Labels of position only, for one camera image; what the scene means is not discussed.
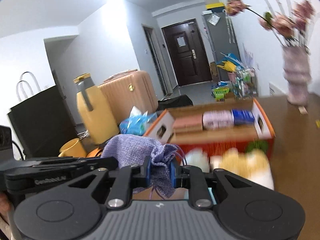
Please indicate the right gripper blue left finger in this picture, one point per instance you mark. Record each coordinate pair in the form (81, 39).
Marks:
(146, 172)

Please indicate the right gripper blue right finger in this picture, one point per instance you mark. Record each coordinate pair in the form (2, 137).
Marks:
(173, 167)

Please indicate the lilac fluffy towel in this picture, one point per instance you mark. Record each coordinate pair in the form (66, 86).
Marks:
(217, 119)

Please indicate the yellow white plush toy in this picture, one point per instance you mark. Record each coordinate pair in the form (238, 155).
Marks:
(253, 166)

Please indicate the person's left hand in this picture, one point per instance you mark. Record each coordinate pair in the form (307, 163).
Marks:
(5, 205)

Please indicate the white plastic bag bundle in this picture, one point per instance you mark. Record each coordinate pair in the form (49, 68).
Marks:
(198, 158)

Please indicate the blue wet wipes pack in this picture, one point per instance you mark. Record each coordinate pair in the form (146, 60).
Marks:
(138, 122)

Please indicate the light blue plush ball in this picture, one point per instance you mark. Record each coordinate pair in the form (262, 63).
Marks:
(212, 196)

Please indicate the salmon pink folded cloth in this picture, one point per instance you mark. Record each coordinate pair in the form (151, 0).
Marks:
(192, 123)

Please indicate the black paper shopping bag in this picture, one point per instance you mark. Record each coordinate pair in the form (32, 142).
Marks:
(41, 122)

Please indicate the yellow mug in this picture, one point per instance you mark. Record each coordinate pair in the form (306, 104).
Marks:
(73, 148)

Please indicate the yellow thermos jug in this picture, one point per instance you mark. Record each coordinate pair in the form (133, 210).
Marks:
(94, 110)

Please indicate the black chair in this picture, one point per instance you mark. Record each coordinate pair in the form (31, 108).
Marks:
(179, 101)

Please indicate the peach hard-shell suitcase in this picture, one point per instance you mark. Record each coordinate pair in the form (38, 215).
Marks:
(129, 89)

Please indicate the orange cardboard box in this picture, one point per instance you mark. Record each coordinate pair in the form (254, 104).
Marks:
(259, 135)

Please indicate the storage rack with clutter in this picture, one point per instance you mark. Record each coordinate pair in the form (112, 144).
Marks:
(235, 79)

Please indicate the dark brown entrance door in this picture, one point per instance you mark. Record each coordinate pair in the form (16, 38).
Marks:
(187, 53)

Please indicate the grey refrigerator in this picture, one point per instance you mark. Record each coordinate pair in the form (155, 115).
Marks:
(220, 34)

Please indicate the pink ribbed vase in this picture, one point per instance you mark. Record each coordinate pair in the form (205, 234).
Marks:
(297, 74)

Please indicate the yellow box on fridge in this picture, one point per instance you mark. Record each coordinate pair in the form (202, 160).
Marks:
(215, 7)

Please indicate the dried pink flowers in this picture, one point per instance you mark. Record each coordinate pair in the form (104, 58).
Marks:
(292, 28)

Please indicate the orange strap cloth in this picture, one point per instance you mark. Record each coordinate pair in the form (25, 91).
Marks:
(95, 153)

